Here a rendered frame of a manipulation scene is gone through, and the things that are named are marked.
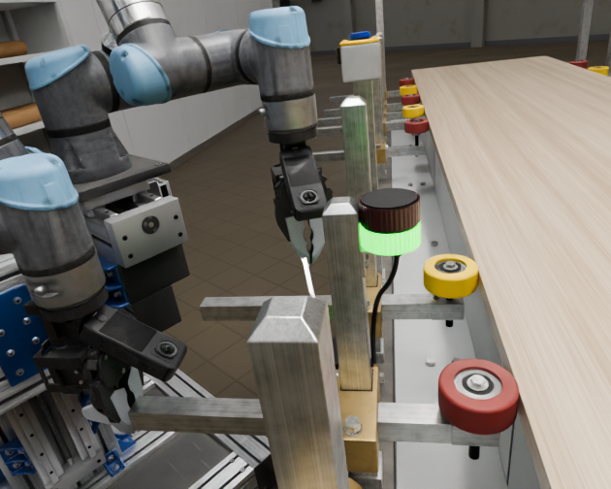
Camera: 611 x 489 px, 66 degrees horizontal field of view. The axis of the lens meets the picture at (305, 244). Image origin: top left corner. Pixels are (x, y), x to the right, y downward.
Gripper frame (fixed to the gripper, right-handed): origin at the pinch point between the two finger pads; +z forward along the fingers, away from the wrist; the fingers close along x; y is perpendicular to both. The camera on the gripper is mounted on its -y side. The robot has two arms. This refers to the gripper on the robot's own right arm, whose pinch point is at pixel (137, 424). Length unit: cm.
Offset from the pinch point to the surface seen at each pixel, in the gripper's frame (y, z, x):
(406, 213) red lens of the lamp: -34.7, -27.5, -1.5
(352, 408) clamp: -28.3, -4.9, 0.6
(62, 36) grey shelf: 167, -49, -253
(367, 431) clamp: -30.1, -4.9, 3.7
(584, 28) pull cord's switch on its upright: -136, -21, -259
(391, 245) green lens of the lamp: -33.2, -24.5, -1.1
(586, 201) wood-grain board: -69, -8, -49
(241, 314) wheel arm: -7.6, -0.6, -23.5
